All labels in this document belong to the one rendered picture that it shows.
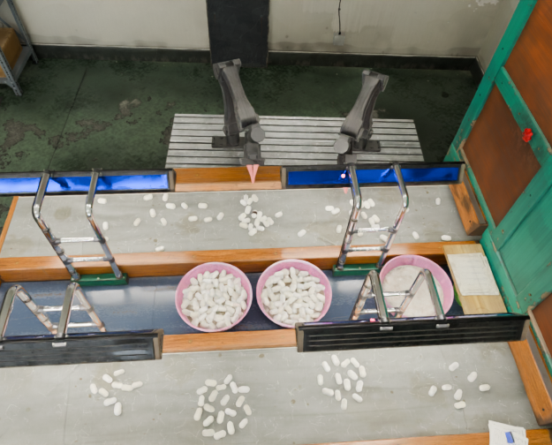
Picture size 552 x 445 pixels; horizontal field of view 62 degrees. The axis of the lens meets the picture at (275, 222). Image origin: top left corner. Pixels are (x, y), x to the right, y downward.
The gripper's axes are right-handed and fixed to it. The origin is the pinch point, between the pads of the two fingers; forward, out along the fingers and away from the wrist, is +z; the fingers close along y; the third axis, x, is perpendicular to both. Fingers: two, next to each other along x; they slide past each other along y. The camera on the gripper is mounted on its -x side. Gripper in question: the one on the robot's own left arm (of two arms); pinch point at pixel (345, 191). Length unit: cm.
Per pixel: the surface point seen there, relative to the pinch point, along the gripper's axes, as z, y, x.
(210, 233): 15, -54, -4
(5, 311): 25, -101, -66
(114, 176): -8, -81, -32
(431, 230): 16.2, 33.5, -3.9
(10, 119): -49, -202, 150
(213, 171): -9, -53, 14
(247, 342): 47, -40, -36
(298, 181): -5.1, -22.1, -30.1
